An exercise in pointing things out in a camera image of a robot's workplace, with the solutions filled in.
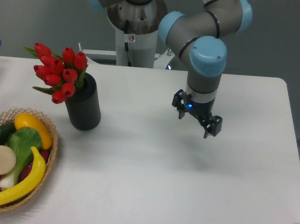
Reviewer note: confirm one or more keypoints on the dark grey ribbed vase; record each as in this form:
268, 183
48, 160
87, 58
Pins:
83, 108

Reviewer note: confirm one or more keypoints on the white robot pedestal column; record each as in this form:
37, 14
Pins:
136, 31

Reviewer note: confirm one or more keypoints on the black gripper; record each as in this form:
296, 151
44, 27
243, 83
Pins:
201, 111

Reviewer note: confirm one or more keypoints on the yellow banana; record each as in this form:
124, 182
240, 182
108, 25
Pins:
27, 185

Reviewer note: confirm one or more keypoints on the purple eggplant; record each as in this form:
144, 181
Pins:
45, 155

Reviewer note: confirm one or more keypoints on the woven wicker basket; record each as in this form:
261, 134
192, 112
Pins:
9, 116

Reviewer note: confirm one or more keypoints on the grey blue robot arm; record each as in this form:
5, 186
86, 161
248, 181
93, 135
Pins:
196, 41

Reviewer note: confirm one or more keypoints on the beige round disc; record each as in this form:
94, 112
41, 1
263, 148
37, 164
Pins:
7, 159

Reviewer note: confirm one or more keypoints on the red tulip bouquet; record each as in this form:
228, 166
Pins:
63, 75

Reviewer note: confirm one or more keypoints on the green bok choy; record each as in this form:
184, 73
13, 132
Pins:
20, 142

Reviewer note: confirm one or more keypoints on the white metal base bracket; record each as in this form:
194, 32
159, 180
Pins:
167, 60

